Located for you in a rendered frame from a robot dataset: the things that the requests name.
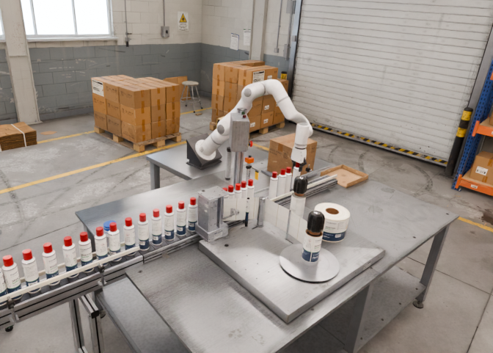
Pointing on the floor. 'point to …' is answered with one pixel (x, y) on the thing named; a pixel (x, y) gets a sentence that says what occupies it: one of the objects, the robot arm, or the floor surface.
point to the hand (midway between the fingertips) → (297, 167)
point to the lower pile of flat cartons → (17, 136)
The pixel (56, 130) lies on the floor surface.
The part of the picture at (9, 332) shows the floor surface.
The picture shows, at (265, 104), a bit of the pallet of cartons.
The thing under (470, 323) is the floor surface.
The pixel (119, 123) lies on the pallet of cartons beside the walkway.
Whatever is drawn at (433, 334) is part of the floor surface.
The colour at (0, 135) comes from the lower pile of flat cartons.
